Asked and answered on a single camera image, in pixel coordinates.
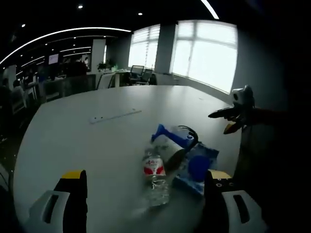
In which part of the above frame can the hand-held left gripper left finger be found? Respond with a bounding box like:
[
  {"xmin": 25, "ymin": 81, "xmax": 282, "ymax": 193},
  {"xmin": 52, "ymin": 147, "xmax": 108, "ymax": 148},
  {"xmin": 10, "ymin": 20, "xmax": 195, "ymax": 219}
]
[{"xmin": 28, "ymin": 169, "xmax": 88, "ymax": 233}]

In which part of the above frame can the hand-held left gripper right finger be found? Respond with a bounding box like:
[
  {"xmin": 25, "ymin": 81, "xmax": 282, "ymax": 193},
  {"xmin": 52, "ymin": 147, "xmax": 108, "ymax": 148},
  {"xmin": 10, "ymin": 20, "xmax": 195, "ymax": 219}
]
[{"xmin": 203, "ymin": 169, "xmax": 268, "ymax": 233}]

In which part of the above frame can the black cable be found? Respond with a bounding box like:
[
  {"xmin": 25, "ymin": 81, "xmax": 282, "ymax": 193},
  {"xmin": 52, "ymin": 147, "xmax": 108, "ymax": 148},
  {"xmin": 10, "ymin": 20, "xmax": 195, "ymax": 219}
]
[{"xmin": 178, "ymin": 125, "xmax": 199, "ymax": 146}]

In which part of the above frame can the blue wet wipes packet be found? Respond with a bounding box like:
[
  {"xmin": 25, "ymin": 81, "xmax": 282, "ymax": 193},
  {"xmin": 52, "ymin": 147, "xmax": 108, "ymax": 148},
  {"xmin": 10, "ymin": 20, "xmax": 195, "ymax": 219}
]
[{"xmin": 172, "ymin": 142, "xmax": 220, "ymax": 196}]

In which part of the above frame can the blue plastic item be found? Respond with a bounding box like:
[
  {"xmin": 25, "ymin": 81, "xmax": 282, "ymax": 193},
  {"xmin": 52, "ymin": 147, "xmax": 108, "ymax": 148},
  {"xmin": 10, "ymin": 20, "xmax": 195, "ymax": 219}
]
[{"xmin": 151, "ymin": 124, "xmax": 195, "ymax": 151}]

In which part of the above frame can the white paper cup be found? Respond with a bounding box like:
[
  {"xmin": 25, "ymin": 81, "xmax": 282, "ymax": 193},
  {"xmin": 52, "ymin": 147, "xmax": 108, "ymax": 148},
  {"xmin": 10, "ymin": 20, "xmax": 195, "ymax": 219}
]
[{"xmin": 152, "ymin": 135, "xmax": 187, "ymax": 171}]

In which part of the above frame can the clear plastic water bottle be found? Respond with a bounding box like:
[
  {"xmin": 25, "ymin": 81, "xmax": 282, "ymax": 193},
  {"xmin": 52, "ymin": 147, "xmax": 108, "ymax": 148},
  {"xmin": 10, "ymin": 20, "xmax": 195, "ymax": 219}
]
[{"xmin": 141, "ymin": 147, "xmax": 171, "ymax": 207}]

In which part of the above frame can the white table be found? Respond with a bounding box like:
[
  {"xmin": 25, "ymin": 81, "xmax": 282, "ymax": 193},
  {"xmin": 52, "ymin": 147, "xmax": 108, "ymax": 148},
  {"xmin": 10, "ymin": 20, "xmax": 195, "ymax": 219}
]
[{"xmin": 13, "ymin": 84, "xmax": 243, "ymax": 233}]

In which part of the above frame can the window with blinds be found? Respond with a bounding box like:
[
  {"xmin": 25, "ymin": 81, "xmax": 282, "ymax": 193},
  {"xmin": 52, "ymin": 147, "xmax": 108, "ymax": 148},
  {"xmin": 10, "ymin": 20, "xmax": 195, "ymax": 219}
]
[
  {"xmin": 171, "ymin": 19, "xmax": 238, "ymax": 94},
  {"xmin": 128, "ymin": 23, "xmax": 161, "ymax": 71}
]

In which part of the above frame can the black mesh office chair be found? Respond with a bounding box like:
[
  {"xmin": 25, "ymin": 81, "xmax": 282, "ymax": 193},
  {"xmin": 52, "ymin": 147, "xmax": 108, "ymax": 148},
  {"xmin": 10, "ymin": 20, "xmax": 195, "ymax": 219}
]
[
  {"xmin": 128, "ymin": 65, "xmax": 144, "ymax": 85},
  {"xmin": 141, "ymin": 68, "xmax": 157, "ymax": 85}
]

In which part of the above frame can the grey desk partition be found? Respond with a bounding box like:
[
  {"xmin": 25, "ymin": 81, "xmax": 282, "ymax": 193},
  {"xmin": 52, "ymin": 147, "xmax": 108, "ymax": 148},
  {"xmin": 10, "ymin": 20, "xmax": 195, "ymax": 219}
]
[{"xmin": 43, "ymin": 74, "xmax": 97, "ymax": 100}]

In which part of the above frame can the white office chair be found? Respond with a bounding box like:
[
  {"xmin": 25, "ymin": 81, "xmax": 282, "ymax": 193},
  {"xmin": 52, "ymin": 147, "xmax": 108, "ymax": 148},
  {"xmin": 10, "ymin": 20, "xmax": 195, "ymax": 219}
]
[{"xmin": 96, "ymin": 73, "xmax": 115, "ymax": 90}]

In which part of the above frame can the green potted plant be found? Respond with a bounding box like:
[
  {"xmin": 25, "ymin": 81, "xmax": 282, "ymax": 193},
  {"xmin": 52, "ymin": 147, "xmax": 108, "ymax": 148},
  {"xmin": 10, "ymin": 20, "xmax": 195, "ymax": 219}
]
[{"xmin": 97, "ymin": 59, "xmax": 115, "ymax": 71}]

